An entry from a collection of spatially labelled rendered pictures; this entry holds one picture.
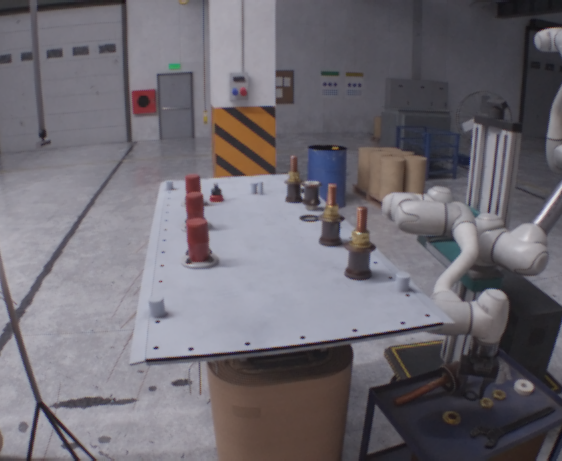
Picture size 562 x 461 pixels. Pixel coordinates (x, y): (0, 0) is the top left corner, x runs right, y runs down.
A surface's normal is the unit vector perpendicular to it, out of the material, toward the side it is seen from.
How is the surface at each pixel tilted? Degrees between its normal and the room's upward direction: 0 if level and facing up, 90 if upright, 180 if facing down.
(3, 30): 90
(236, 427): 90
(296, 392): 90
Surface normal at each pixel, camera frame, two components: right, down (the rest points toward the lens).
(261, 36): 0.21, 0.33
